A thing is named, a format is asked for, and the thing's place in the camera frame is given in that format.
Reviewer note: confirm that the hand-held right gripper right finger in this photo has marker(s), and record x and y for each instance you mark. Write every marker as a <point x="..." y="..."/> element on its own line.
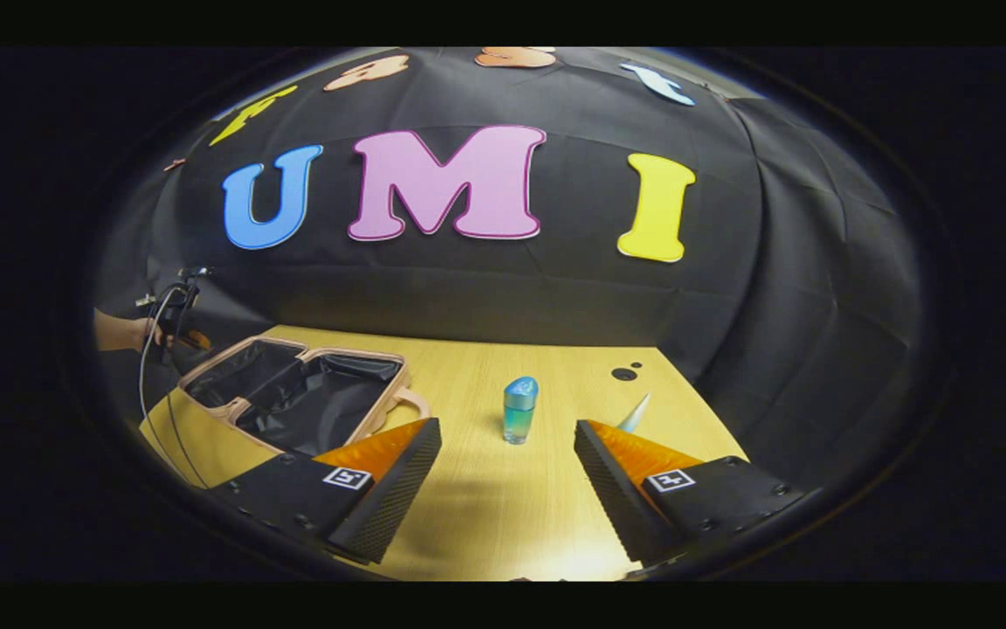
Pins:
<point x="612" y="489"/>

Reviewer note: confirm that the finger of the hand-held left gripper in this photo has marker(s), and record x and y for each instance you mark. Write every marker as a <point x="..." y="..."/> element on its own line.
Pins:
<point x="197" y="339"/>

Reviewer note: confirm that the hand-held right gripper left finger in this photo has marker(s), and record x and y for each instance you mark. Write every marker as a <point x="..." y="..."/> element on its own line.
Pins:
<point x="398" y="489"/>

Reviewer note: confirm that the white blue tube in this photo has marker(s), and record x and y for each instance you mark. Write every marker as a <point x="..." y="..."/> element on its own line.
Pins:
<point x="634" y="415"/>

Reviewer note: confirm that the blue glass bottle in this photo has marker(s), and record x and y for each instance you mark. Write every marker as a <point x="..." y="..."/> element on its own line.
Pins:
<point x="520" y="411"/>

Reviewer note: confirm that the black table grommet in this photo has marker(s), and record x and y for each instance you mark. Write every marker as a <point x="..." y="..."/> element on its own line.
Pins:
<point x="623" y="374"/>

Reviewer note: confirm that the black backdrop cloth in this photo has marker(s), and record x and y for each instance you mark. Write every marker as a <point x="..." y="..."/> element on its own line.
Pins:
<point x="485" y="297"/>

